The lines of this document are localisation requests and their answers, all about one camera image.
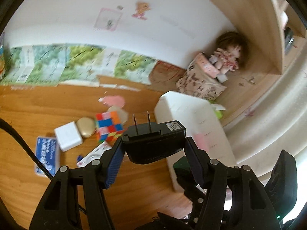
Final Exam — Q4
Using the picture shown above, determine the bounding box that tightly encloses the green perfume bottle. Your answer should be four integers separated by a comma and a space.
173, 156, 198, 190

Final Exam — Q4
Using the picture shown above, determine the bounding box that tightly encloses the multicolour puzzle cube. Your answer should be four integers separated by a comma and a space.
95, 111, 124, 145

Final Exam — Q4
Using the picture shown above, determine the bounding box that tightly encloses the black power adapter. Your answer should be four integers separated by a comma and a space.
122, 114, 186, 165

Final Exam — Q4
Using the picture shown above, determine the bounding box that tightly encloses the gold round compact case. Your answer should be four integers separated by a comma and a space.
76, 117, 96, 138

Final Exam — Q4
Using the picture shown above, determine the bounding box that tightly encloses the white cube charger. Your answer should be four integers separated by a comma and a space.
54, 122, 83, 152

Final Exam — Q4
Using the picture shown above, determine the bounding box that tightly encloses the beige house-shaped box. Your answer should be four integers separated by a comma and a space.
107, 105, 129, 125

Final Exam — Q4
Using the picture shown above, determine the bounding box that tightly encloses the pink oval packet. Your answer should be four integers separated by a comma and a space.
98, 96, 125, 108

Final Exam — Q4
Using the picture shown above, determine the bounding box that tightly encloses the blue dental floss box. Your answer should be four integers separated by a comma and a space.
35, 136, 60, 176

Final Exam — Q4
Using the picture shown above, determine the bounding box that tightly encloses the pink hair roller pack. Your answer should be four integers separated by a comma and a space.
192, 133, 210, 152

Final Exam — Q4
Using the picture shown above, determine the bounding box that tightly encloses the white plastic bin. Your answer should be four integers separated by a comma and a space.
153, 90, 237, 193

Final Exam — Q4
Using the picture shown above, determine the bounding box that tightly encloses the beige lettered storage bag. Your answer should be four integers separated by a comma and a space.
176, 61, 226, 101

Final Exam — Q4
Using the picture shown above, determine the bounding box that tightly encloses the white round device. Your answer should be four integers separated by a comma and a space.
216, 73, 228, 83

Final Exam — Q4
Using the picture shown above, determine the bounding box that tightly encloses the brown cardboard panel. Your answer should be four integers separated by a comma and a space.
149, 60, 186, 92

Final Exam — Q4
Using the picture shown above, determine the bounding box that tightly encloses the pink round tin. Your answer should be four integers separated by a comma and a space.
194, 53, 220, 78

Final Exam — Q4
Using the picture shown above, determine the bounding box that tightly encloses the grape print cardboard sheet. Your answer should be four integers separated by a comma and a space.
1, 44, 157, 86

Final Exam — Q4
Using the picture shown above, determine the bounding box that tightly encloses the brown-haired rag doll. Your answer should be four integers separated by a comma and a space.
209, 31, 248, 74

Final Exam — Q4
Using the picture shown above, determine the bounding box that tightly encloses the wooden shelf unit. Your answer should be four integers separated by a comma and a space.
210, 0, 306, 126

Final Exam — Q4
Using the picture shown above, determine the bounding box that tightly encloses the black cable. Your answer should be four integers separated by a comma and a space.
0, 118, 88, 215

